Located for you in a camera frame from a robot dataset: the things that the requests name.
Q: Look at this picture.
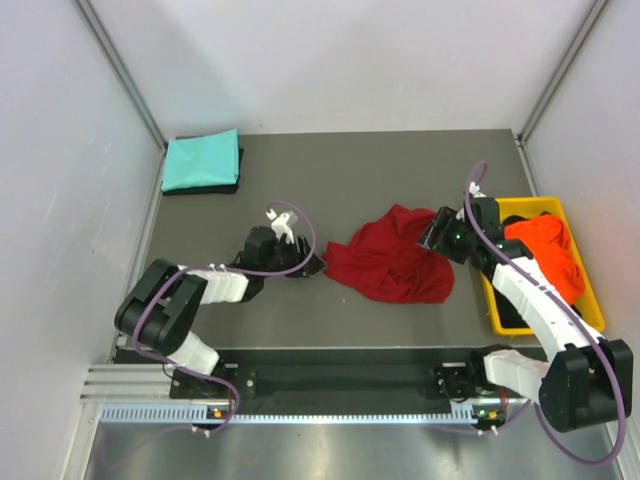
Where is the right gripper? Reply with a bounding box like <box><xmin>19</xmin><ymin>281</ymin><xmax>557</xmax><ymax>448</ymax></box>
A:
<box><xmin>417</xmin><ymin>206</ymin><xmax>478</xmax><ymax>264</ymax></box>

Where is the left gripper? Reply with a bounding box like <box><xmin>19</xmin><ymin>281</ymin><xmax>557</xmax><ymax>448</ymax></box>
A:
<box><xmin>260</xmin><ymin>235</ymin><xmax>326</xmax><ymax>278</ymax></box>

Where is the dark red t-shirt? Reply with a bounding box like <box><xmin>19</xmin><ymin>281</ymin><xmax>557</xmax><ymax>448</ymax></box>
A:
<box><xmin>322</xmin><ymin>204</ymin><xmax>455</xmax><ymax>304</ymax></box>

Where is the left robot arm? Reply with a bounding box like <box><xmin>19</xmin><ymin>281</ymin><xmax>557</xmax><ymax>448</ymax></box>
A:
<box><xmin>114</xmin><ymin>226</ymin><xmax>326</xmax><ymax>397</ymax></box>

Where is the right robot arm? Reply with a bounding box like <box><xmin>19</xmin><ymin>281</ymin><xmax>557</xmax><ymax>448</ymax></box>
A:
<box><xmin>418</xmin><ymin>196</ymin><xmax>633</xmax><ymax>432</ymax></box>

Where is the yellow plastic bin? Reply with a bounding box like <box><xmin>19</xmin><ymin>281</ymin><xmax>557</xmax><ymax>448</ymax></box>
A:
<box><xmin>481</xmin><ymin>196</ymin><xmax>606</xmax><ymax>337</ymax></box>

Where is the folded dark t-shirt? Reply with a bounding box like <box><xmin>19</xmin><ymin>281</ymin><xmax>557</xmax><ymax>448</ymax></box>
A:
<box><xmin>161</xmin><ymin>147</ymin><xmax>244</xmax><ymax>196</ymax></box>

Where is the orange t-shirt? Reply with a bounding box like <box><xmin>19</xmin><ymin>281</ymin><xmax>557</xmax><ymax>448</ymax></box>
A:
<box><xmin>503</xmin><ymin>212</ymin><xmax>585</xmax><ymax>305</ymax></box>

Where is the folded teal t-shirt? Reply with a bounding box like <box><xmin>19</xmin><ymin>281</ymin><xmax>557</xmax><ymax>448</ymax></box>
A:
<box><xmin>161</xmin><ymin>129</ymin><xmax>240</xmax><ymax>194</ymax></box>

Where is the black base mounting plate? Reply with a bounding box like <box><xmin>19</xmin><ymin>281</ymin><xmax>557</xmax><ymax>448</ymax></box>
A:
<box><xmin>169</xmin><ymin>347</ymin><xmax>546</xmax><ymax>416</ymax></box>

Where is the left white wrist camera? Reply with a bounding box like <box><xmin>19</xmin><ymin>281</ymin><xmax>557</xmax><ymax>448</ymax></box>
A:
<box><xmin>265</xmin><ymin>209</ymin><xmax>298</xmax><ymax>244</ymax></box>

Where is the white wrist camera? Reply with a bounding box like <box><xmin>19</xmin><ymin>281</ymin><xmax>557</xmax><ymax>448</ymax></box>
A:
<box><xmin>468</xmin><ymin>182</ymin><xmax>485</xmax><ymax>198</ymax></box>
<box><xmin>265</xmin><ymin>209</ymin><xmax>298</xmax><ymax>244</ymax></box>

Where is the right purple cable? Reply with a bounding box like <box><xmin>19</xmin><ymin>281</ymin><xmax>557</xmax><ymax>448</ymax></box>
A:
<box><xmin>463</xmin><ymin>160</ymin><xmax>629</xmax><ymax>469</ymax></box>

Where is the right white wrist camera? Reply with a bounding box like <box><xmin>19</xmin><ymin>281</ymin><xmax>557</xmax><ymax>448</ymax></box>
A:
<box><xmin>468</xmin><ymin>182</ymin><xmax>485</xmax><ymax>198</ymax></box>

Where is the aluminium frame rail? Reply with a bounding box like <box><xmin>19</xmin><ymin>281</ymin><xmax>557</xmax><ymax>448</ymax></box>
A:
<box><xmin>80</xmin><ymin>364</ymin><xmax>172</xmax><ymax>402</ymax></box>

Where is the grey slotted cable duct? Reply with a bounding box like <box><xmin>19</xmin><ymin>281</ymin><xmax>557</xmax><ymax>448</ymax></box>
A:
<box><xmin>100</xmin><ymin>403</ymin><xmax>506</xmax><ymax>425</ymax></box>

